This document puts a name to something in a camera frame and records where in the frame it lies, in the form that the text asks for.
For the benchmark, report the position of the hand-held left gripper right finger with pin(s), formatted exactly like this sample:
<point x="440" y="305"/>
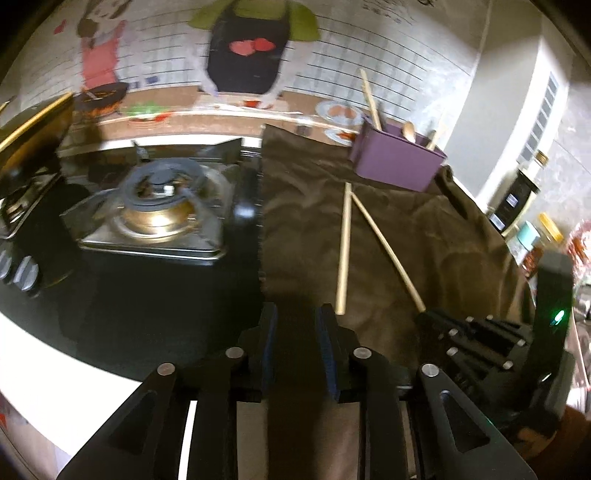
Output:
<point x="325" y="357"/>

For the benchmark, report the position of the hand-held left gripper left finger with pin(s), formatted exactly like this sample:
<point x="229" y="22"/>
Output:
<point x="270" y="353"/>

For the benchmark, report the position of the jar with yellow lid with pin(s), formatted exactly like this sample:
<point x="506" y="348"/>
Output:
<point x="551" y="228"/>

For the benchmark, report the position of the purple utensil holder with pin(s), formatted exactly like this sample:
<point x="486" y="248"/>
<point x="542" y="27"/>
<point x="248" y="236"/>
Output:
<point x="392" y="161"/>

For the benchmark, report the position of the cartoon wall poster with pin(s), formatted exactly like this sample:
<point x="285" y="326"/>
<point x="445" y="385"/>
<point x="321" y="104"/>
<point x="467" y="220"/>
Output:
<point x="254" y="55"/>

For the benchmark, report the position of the white vented appliance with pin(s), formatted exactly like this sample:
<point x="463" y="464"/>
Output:
<point x="517" y="115"/>

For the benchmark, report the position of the wooden chopstick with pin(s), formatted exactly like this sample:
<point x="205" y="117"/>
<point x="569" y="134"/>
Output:
<point x="388" y="249"/>
<point x="369" y="99"/>
<point x="435" y="137"/>
<point x="344" y="244"/>

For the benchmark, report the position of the gas stove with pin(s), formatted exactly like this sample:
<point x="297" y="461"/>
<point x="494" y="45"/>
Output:
<point x="161" y="207"/>

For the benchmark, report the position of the glass jar with teal lid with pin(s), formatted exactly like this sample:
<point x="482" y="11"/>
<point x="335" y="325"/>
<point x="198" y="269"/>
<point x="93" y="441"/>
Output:
<point x="528" y="236"/>

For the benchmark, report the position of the black stove knob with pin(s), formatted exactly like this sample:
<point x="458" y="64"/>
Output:
<point x="5" y="265"/>
<point x="25" y="276"/>

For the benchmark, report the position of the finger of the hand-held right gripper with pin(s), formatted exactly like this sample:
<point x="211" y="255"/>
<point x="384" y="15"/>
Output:
<point x="480" y="328"/>
<point x="480" y="362"/>

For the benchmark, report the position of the reddish plastic package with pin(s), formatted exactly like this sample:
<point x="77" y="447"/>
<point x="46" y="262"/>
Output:
<point x="581" y="249"/>

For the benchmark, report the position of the dark sauce bottle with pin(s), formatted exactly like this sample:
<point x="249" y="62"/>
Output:
<point x="515" y="198"/>

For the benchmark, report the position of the brown cloth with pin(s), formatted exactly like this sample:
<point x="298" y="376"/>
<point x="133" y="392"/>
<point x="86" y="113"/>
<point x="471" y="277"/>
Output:
<point x="300" y="207"/>

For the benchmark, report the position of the wooden spoon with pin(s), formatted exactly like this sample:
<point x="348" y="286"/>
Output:
<point x="408" y="129"/>

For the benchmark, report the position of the dark gold-rimmed pot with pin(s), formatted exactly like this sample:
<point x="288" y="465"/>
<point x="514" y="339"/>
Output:
<point x="37" y="138"/>

